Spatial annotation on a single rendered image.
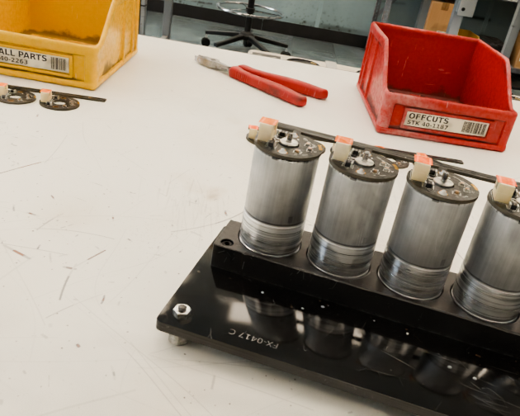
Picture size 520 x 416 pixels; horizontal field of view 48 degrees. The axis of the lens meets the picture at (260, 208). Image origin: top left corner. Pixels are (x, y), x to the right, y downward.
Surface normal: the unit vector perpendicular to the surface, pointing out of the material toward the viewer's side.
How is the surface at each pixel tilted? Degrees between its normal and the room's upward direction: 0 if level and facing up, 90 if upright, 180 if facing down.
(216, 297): 0
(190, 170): 0
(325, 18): 90
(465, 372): 0
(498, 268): 90
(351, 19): 90
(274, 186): 90
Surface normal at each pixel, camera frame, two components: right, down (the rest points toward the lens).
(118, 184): 0.15, -0.87
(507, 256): -0.40, 0.38
